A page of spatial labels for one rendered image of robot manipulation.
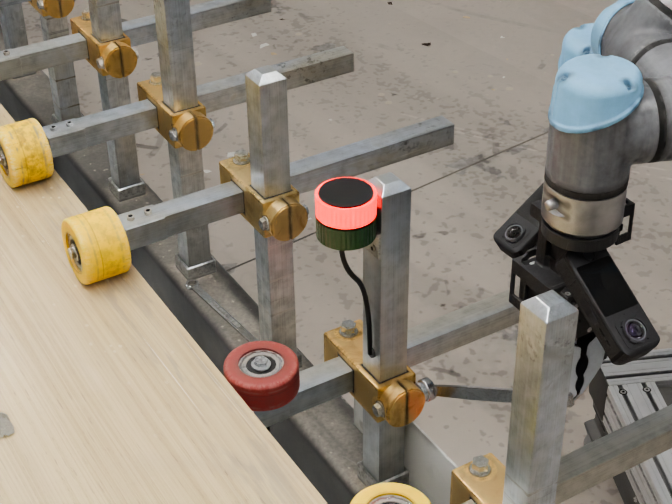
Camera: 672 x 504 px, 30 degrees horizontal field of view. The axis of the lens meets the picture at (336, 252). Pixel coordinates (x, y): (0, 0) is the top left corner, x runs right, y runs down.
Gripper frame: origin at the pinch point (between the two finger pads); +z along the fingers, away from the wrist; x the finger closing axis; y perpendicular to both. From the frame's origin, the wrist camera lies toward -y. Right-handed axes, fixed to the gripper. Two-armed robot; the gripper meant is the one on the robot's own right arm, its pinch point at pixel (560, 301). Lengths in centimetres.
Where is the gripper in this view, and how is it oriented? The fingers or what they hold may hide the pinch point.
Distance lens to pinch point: 156.9
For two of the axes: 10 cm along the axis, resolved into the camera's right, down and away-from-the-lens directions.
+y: 8.5, -3.3, 4.0
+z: 0.4, 8.1, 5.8
